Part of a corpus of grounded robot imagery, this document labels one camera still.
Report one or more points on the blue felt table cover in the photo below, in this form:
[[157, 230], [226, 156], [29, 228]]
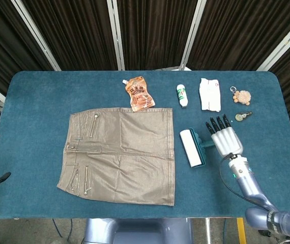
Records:
[[33, 114]]

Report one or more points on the orange spouted sauce pouch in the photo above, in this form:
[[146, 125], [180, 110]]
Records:
[[140, 97]]

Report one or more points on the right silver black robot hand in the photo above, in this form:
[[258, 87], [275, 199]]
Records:
[[226, 139]]

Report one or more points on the brown zippered skirt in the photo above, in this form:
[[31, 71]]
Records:
[[124, 157]]

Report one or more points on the metal table leg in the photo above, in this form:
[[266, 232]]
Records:
[[208, 231]]

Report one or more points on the white tissue pack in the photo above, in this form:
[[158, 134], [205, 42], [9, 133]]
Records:
[[209, 95]]

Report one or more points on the white green small bottle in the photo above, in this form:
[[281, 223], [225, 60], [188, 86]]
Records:
[[182, 95]]

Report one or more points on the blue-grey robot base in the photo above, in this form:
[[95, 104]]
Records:
[[137, 231]]

